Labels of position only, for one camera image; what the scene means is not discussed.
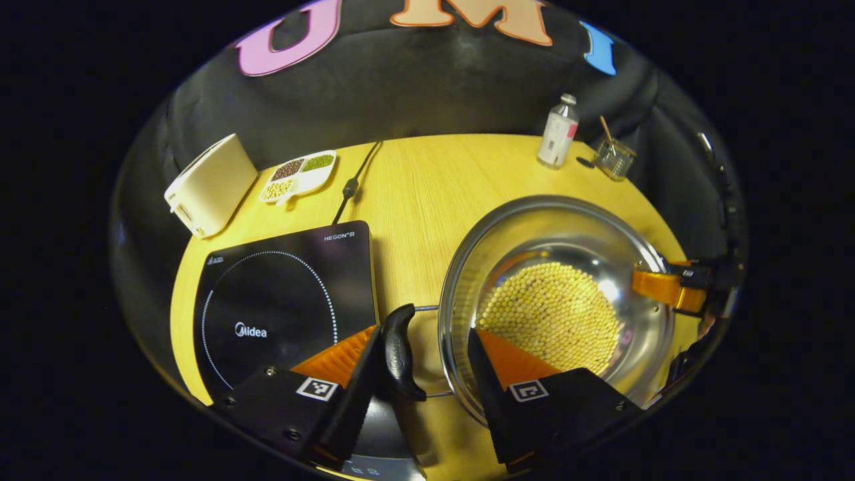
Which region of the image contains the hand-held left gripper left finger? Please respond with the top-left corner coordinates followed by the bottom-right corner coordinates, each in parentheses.
top-left (212, 325), bottom-right (383, 472)

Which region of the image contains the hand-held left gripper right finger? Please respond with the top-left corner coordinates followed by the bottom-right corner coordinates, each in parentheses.
top-left (466, 327), bottom-right (645, 475)

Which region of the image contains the pile of yellow soybeans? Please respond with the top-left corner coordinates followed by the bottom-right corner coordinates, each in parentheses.
top-left (476, 262), bottom-right (621, 375)

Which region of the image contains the steel pot with black handles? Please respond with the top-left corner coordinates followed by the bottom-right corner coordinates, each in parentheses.
top-left (381, 194), bottom-right (677, 428)

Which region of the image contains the black induction cooktop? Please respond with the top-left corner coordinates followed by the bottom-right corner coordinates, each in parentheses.
top-left (192, 220), bottom-right (428, 481)

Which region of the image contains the clear glass holder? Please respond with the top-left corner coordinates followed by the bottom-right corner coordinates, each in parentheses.
top-left (593, 137), bottom-right (637, 182)

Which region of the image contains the white divided dish of beans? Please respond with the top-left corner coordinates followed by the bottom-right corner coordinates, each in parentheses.
top-left (259, 150), bottom-right (337, 205)

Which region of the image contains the white toaster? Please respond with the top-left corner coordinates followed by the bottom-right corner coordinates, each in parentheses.
top-left (164, 133), bottom-right (259, 239)

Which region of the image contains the black power cable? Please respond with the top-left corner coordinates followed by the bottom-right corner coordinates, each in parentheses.
top-left (332, 140), bottom-right (383, 226)

